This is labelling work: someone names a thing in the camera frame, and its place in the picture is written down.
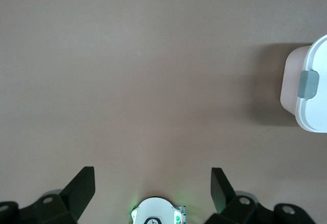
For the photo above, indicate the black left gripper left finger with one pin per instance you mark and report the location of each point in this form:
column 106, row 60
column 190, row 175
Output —
column 76, row 190

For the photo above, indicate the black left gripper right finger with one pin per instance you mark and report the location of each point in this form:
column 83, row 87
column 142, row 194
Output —
column 222, row 193

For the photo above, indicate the white plastic box lid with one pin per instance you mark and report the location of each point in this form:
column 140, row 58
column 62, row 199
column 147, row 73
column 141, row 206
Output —
column 316, row 111

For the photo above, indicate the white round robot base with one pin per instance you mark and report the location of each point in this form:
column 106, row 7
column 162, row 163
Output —
column 155, row 210

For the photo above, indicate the translucent plastic storage box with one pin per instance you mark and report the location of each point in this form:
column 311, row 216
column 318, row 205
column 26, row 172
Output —
column 291, row 80

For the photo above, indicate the grey box latch clip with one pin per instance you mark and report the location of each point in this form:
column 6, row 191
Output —
column 307, row 84

